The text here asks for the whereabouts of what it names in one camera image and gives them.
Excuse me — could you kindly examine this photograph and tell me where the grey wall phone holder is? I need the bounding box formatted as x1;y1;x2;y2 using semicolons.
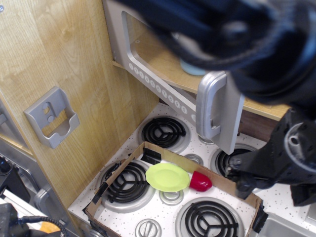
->
24;86;80;149

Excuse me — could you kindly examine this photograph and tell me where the front left stove burner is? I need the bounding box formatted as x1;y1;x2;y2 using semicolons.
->
101;160;156;213

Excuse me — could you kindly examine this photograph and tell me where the grey toy microwave door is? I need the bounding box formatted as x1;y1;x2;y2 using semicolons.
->
103;0;244;154

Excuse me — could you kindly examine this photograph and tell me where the front right stove burner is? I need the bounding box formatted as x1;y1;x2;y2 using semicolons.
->
175;197;245;237

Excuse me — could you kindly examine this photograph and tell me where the back right stove burner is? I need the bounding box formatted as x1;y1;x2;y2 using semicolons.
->
210;144;256;177

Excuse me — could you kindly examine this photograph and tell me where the silver oven door handle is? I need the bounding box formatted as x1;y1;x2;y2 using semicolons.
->
34;189;53;216

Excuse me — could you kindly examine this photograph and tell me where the silver microwave door handle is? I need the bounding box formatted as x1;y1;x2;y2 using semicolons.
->
196;71;227;140

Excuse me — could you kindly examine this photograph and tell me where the silver stove knob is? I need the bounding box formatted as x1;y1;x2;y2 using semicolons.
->
159;190;184;206
185;154;204;165
135;219;162;237

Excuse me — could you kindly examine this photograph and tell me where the stove burner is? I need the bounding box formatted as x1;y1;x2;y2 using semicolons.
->
137;116;191;153
210;144;256;177
101;160;156;213
175;197;245;237

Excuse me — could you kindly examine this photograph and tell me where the silver sink basin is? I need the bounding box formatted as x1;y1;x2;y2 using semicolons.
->
257;213;316;237

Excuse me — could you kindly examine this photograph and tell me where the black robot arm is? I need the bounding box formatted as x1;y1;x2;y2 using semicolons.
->
123;0;316;206

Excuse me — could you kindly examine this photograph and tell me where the back left stove burner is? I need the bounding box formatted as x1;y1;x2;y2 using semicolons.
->
137;116;191;153

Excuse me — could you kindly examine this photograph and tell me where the silver front stove knob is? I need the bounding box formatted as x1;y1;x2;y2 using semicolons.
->
135;219;162;237

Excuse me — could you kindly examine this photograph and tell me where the lime green plastic plate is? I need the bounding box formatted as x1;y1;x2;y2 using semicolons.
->
146;163;190;192

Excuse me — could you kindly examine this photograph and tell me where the brown cardboard fence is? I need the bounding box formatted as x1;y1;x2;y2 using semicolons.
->
84;142;264;237

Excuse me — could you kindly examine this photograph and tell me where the light blue bowl in microwave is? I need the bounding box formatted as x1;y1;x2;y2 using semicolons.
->
180;59;206;76

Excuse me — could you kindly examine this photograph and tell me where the black braided cable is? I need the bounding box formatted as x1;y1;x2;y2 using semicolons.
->
17;215;69;237

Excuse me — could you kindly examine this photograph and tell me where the silver centre stove knob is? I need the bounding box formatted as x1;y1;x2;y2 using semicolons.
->
159;190;184;206

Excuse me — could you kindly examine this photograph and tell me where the silver back stove knob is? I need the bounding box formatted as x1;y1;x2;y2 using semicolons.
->
185;154;204;165

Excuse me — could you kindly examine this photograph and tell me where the red plastic cup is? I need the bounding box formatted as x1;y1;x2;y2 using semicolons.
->
189;171;213;192

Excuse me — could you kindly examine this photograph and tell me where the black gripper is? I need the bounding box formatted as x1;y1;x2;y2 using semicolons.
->
226;109;316;207

